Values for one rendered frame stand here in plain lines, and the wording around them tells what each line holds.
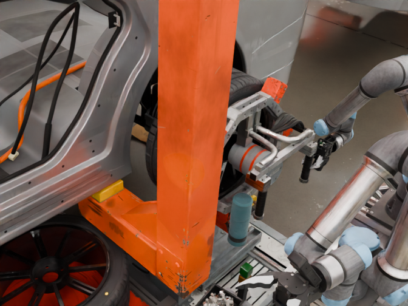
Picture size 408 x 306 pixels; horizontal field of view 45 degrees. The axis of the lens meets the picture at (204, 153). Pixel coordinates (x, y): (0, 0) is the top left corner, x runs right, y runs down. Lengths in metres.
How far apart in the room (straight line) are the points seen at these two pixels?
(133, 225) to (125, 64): 0.65
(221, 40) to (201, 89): 0.15
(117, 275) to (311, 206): 1.59
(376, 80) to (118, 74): 0.99
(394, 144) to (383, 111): 3.19
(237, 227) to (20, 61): 1.31
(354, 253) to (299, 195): 2.10
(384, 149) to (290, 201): 1.98
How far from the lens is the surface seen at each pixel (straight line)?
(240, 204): 2.10
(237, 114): 1.95
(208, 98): 1.45
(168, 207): 1.75
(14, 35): 2.83
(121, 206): 2.16
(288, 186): 3.42
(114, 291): 2.08
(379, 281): 1.59
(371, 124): 4.31
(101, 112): 1.96
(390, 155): 1.37
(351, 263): 1.27
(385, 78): 2.02
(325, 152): 2.25
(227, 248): 2.63
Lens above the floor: 2.14
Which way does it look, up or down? 36 degrees down
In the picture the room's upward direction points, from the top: 5 degrees clockwise
